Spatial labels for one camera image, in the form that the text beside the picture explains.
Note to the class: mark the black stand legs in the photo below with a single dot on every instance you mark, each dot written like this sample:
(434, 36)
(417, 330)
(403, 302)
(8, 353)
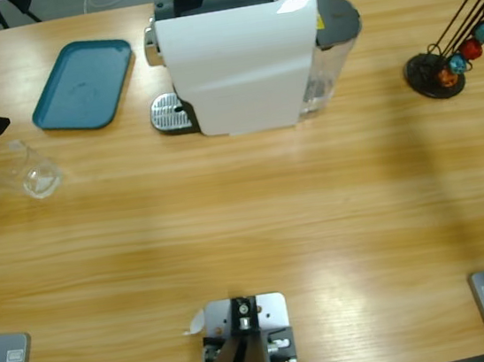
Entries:
(17, 1)

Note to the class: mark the clear glass cup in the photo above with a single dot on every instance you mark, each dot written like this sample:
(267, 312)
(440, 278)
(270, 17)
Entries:
(41, 180)

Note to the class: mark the blue coffee capsule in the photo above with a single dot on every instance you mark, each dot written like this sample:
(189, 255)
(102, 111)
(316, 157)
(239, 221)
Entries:
(458, 64)

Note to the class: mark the red coffee capsule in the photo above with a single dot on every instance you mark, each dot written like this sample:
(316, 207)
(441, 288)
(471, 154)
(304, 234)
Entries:
(471, 50)

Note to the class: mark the clear water tank dark lid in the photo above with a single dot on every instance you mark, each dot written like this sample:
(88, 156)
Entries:
(336, 17)

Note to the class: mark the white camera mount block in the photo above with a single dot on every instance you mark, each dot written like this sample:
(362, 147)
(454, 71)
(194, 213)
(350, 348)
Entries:
(270, 309)

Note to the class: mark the white capsule coffee machine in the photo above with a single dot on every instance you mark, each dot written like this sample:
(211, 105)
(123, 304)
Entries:
(245, 69)

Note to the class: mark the teal plastic tray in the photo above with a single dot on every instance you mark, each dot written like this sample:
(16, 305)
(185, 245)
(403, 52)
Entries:
(82, 86)

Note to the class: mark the white tape tab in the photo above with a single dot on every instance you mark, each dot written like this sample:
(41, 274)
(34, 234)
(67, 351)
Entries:
(196, 323)

